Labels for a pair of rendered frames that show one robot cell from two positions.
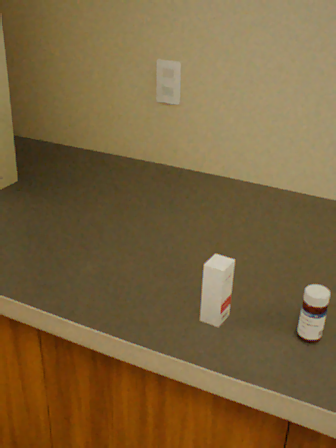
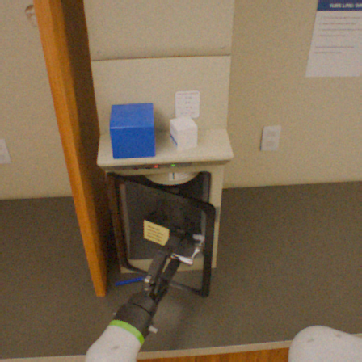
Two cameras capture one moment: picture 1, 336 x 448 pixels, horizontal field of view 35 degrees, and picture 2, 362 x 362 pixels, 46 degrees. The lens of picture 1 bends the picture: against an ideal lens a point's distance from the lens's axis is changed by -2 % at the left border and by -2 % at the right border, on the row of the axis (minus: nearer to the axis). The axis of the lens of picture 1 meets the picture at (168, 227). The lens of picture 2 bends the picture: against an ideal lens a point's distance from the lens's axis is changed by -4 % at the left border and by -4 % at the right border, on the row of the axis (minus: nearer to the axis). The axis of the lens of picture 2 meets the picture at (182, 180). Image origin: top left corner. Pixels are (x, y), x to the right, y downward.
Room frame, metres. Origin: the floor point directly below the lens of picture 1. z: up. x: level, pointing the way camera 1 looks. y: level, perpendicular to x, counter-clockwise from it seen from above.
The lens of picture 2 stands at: (0.39, 0.99, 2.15)
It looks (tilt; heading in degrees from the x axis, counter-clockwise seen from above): 41 degrees down; 330
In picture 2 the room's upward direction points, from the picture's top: straight up
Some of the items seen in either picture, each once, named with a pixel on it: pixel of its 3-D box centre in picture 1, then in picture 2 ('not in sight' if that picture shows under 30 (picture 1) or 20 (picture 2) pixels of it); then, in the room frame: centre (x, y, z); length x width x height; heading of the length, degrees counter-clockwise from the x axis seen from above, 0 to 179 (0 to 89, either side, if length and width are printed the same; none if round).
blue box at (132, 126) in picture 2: not in sight; (132, 130); (1.20, 0.67, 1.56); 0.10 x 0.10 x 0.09; 65
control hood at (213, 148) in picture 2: not in sight; (165, 160); (1.16, 0.60, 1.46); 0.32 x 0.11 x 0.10; 65
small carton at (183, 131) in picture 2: not in sight; (183, 133); (1.14, 0.56, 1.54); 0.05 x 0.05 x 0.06; 82
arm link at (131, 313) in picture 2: not in sight; (134, 322); (0.94, 0.81, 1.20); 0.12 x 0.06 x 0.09; 36
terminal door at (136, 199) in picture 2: not in sight; (162, 241); (1.15, 0.63, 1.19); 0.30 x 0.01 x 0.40; 36
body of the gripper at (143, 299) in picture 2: not in sight; (146, 299); (0.99, 0.76, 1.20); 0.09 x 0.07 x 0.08; 126
